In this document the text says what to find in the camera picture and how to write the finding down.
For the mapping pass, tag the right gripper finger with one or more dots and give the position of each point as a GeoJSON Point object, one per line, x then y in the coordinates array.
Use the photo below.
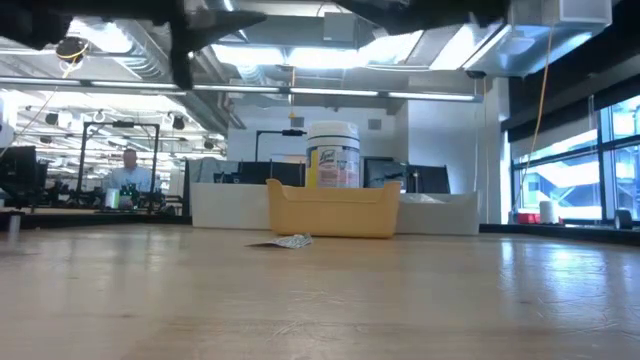
{"type": "Point", "coordinates": [362, 7]}

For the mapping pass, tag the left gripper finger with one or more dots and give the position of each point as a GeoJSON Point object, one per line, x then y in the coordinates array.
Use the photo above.
{"type": "Point", "coordinates": [225, 22]}

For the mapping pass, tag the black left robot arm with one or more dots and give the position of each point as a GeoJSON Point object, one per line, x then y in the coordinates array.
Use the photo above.
{"type": "Point", "coordinates": [30, 20]}

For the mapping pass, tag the long ceiling light strip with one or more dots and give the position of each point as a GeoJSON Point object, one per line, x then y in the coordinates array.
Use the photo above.
{"type": "Point", "coordinates": [330, 92]}

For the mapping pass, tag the grey cubicle partition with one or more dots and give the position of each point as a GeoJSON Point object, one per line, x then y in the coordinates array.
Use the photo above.
{"type": "Point", "coordinates": [210, 171]}

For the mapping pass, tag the Lysol wipes canister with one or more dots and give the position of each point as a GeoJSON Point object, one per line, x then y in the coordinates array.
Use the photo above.
{"type": "Point", "coordinates": [332, 155]}

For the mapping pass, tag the person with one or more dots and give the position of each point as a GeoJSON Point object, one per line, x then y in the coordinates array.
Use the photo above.
{"type": "Point", "coordinates": [130, 175]}

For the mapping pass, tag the white plastic bin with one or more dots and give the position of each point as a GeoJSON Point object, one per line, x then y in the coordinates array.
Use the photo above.
{"type": "Point", "coordinates": [230, 205]}

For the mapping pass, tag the grey plastic bin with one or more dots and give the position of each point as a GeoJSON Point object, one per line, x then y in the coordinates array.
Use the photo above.
{"type": "Point", "coordinates": [440, 215]}

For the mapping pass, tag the yellow plastic bin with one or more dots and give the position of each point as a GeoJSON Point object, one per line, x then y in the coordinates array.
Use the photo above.
{"type": "Point", "coordinates": [332, 210]}

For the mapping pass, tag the red box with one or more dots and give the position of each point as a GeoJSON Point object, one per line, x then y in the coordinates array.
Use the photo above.
{"type": "Point", "coordinates": [529, 218]}

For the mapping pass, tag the white paper towel roll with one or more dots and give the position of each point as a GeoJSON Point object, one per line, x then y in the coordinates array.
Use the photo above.
{"type": "Point", "coordinates": [549, 211]}

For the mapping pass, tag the dark background desk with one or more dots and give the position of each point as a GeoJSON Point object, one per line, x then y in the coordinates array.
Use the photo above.
{"type": "Point", "coordinates": [50, 218]}

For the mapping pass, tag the black side desk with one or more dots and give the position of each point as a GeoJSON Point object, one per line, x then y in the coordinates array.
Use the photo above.
{"type": "Point", "coordinates": [575, 232]}

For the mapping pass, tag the black tape roll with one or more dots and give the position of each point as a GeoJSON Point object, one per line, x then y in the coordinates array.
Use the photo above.
{"type": "Point", "coordinates": [622, 218]}

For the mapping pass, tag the black background rig frame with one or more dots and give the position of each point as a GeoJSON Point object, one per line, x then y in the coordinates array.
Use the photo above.
{"type": "Point", "coordinates": [120, 124]}

